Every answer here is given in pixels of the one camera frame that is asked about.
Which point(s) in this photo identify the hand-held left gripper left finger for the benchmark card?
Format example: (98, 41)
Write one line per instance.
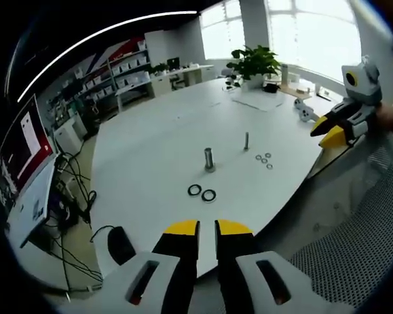
(170, 274)

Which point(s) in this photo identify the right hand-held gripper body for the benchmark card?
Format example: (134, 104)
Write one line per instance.
(363, 85)

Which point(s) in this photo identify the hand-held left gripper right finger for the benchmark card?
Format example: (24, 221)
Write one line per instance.
(239, 278)

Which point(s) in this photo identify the large black washer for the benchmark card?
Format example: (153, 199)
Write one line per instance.
(190, 193)
(204, 198)

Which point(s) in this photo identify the thin threaded metal stud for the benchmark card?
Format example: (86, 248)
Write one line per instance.
(246, 140)

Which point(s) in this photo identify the thick threaded metal stud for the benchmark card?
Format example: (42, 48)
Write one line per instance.
(209, 159)

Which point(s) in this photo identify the person's right hand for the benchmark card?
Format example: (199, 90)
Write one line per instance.
(391, 114)

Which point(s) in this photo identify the white game controller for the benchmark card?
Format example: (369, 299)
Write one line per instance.
(305, 112)

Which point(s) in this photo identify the light wooden board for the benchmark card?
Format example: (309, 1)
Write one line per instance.
(298, 91)

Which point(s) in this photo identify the black computer mouse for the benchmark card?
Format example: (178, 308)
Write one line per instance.
(121, 245)

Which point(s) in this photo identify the white cylindrical bottle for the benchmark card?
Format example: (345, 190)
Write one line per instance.
(284, 74)

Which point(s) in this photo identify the small black box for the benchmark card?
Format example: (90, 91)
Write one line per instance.
(271, 88)

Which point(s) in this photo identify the white plant pot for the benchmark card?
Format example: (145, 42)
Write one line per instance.
(253, 81)

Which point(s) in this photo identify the green potted plant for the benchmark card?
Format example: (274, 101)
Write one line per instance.
(255, 60)

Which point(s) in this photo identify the grey mesh chair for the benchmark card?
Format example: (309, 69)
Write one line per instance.
(363, 245)

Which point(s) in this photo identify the white side desk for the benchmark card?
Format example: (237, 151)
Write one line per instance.
(36, 202)

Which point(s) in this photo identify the white background desk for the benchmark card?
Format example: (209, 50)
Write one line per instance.
(190, 75)

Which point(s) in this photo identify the white floor cabinet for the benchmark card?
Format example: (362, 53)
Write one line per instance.
(68, 137)

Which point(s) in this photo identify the small background monitor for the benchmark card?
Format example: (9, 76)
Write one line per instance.
(173, 63)

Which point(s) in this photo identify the white shelving unit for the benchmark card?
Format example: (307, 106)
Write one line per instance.
(118, 88)

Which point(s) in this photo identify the large computer monitor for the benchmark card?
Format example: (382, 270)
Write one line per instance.
(23, 147)

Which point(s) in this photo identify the row of white storage bins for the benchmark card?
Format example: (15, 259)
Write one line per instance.
(124, 70)

